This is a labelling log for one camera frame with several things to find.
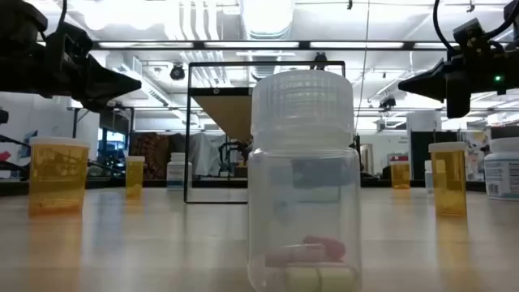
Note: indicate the floral fabric panel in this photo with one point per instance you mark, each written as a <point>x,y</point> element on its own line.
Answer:
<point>477,150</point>

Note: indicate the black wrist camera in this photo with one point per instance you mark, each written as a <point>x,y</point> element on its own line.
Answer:
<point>69,40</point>
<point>472,38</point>

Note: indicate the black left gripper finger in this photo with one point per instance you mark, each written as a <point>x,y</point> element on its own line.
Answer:
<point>109,79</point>
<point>101,104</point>

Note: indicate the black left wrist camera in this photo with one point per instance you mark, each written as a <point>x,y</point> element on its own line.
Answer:
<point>69,40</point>

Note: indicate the white ceiling air duct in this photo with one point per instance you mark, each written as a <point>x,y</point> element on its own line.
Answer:
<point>267,20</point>

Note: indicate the blue lit monitor screen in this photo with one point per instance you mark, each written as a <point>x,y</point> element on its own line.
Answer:
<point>110,138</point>

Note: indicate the black overhead light bar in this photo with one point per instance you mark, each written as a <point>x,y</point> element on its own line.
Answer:
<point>198,45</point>

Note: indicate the clear plastic pill bottle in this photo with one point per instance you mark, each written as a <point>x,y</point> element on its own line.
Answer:
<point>304,182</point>

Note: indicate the large amber pill bottle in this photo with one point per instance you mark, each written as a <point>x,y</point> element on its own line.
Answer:
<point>58,178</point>
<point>448,182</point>

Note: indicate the black ceiling spotlight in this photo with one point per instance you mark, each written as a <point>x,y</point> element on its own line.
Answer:
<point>387,102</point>
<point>320,57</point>
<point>177,72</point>

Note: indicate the small amber pill bottle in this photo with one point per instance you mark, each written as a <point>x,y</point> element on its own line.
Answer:
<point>400,176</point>
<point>134,178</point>

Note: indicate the black aluminium table frame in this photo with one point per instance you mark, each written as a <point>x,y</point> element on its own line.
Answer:
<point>101,184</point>

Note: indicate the yellow capsule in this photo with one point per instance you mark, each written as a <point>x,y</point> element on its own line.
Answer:
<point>320,279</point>

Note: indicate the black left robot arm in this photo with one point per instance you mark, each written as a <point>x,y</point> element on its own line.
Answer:
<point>16,61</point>

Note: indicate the wooden shelf black metal frame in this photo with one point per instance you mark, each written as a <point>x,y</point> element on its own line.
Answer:
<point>227,113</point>

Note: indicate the mandala pattern tapestry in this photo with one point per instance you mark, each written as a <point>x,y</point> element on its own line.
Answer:
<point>156,154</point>

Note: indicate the black partition panel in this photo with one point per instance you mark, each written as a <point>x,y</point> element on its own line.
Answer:
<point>417,154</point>

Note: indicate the white labelled medicine bottle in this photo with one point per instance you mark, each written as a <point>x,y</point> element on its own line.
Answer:
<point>177,172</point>
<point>504,170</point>

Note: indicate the black monitor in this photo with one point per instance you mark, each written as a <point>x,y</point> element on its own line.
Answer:
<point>504,131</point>

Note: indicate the black metal gantry frame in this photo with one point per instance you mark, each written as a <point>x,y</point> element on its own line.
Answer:
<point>74,125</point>

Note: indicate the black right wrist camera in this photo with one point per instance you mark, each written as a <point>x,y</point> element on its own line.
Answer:
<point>472,38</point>

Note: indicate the grey cloth cover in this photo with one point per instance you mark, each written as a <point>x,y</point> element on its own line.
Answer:
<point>204,156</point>

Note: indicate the red and clear capsule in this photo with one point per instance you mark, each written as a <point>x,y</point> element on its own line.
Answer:
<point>296,255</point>

